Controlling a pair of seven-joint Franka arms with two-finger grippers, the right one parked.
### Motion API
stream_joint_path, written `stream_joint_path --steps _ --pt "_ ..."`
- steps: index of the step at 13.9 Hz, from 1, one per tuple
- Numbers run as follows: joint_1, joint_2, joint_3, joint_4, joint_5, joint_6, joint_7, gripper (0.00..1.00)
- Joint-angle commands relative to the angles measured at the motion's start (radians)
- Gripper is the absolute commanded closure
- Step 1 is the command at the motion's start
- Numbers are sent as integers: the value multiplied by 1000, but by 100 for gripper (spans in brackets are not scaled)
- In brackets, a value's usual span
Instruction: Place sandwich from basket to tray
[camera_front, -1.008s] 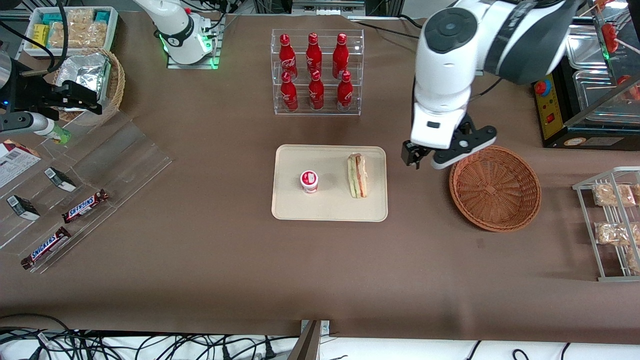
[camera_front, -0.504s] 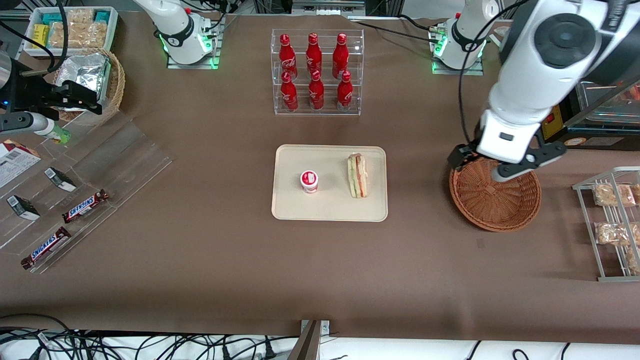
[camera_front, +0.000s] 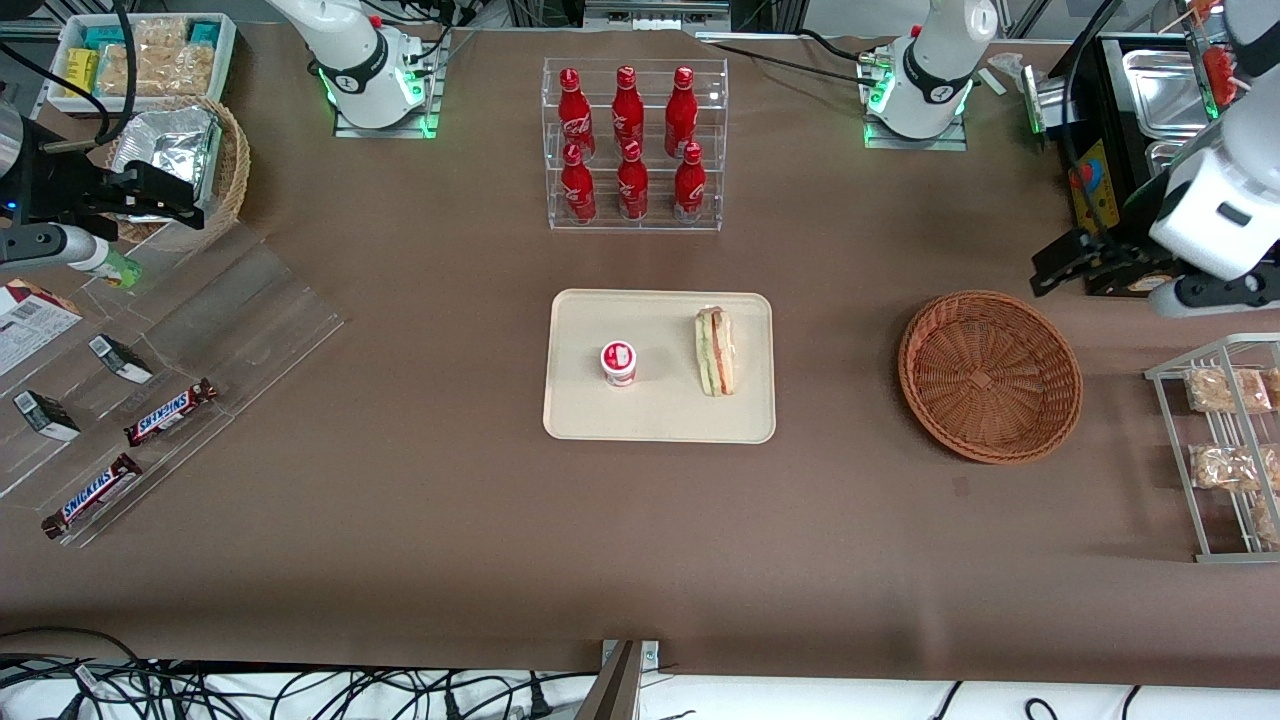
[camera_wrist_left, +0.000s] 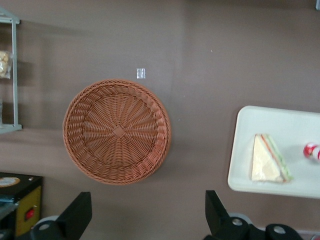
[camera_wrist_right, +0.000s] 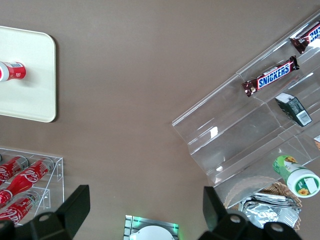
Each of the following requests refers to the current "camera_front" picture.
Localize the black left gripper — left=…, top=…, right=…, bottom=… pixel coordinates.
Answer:
left=1031, top=245, right=1176, bottom=298

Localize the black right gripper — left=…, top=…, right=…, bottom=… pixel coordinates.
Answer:
left=15, top=148, right=206, bottom=233

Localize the triangle sandwich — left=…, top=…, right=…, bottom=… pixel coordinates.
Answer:
left=694, top=306, right=737, bottom=398

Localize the tan wicker basket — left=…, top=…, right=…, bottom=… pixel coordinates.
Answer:
left=103, top=95, right=251, bottom=253

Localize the round brown wicker basket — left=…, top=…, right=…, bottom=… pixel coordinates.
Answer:
left=897, top=290, right=1084, bottom=465

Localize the cream rectangular tray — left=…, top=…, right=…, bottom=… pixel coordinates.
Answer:
left=542, top=289, right=777, bottom=444

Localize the silver foil packet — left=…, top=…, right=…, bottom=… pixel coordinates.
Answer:
left=110, top=140, right=223, bottom=221
left=128, top=104, right=223, bottom=191

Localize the white plastic bin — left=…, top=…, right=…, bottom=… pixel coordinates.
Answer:
left=45, top=12, right=239, bottom=119

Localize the steel food pan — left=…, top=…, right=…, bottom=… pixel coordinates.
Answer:
left=1122, top=48, right=1216, bottom=141
left=1145, top=140, right=1196, bottom=179

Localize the clear acrylic tiered display stand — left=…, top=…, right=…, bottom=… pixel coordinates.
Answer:
left=0, top=222, right=347, bottom=549

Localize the black food warmer case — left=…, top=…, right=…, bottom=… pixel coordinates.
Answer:
left=1060, top=30, right=1280, bottom=297

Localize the small dark green box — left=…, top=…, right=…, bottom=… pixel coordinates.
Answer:
left=88, top=334, right=154, bottom=385
left=12, top=390, right=81, bottom=443

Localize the orange and white box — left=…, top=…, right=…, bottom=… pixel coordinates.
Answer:
left=0, top=278, right=84, bottom=379

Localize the brown Snickers bar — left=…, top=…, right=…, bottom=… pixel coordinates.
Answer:
left=123, top=378, right=219, bottom=448
left=40, top=452, right=144, bottom=541

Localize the crumpled clear plastic wrap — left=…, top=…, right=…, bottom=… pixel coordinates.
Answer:
left=980, top=52, right=1031, bottom=98

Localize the red sausage on skewer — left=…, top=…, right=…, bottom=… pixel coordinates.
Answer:
left=1203, top=42, right=1246, bottom=109

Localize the brown table cover sheet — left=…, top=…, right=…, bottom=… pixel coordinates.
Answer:
left=0, top=22, right=1280, bottom=691

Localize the red cola bottle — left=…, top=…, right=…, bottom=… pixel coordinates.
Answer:
left=665, top=66, right=699, bottom=159
left=560, top=142, right=598, bottom=224
left=612, top=65, right=646, bottom=159
left=673, top=142, right=708, bottom=224
left=557, top=67, right=597, bottom=163
left=616, top=140, right=650, bottom=221

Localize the clear acrylic bottle rack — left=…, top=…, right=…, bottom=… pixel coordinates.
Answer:
left=543, top=57, right=729, bottom=233

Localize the silver wire rack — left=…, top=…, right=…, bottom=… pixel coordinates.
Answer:
left=1144, top=334, right=1280, bottom=564

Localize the aluminium frame profile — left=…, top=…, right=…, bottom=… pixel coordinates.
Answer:
left=580, top=0, right=733, bottom=31

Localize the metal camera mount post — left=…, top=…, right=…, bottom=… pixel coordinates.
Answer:
left=578, top=638, right=661, bottom=720

